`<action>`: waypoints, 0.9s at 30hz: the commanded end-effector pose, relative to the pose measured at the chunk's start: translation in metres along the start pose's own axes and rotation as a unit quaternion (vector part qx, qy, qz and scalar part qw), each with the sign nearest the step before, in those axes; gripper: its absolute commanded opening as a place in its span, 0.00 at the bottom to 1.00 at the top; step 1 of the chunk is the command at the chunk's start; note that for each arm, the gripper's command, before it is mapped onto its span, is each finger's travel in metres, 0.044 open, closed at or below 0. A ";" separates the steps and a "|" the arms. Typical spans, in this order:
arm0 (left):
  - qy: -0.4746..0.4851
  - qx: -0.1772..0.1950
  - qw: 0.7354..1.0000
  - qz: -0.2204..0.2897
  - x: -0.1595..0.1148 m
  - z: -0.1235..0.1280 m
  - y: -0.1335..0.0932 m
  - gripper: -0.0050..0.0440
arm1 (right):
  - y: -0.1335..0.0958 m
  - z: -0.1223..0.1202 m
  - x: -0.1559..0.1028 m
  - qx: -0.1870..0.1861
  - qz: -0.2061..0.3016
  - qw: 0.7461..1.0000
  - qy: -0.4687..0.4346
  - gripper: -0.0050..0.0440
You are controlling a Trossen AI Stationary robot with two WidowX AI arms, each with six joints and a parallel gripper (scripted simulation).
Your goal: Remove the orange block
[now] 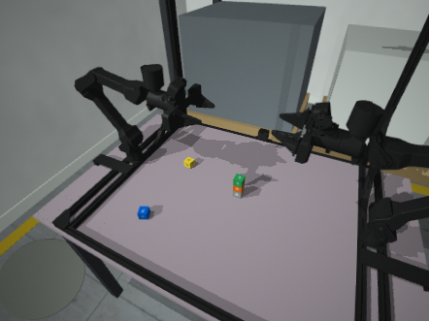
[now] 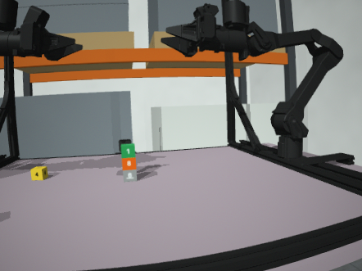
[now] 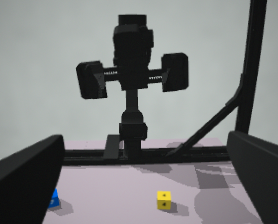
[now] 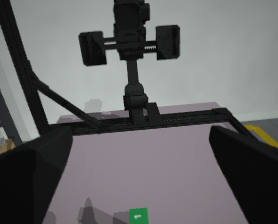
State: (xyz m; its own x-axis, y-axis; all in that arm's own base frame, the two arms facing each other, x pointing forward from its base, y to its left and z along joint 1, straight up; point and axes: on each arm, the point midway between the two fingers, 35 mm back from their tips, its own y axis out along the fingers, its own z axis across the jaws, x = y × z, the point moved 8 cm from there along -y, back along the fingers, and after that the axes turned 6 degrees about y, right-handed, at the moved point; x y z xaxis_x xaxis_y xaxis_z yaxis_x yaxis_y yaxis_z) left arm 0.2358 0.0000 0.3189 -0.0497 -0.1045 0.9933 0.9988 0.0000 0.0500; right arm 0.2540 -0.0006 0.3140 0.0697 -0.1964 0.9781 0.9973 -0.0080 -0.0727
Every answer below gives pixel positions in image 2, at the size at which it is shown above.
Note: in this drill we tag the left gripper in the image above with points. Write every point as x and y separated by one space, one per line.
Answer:
197 34

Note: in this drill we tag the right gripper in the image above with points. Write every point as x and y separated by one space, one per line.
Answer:
44 42

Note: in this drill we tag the orange block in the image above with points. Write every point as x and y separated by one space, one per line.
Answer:
129 163

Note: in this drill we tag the green block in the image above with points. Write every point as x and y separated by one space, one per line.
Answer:
128 150

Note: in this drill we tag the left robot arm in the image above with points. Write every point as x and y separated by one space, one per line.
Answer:
287 116

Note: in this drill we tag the yellow block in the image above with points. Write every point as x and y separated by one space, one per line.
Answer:
39 173

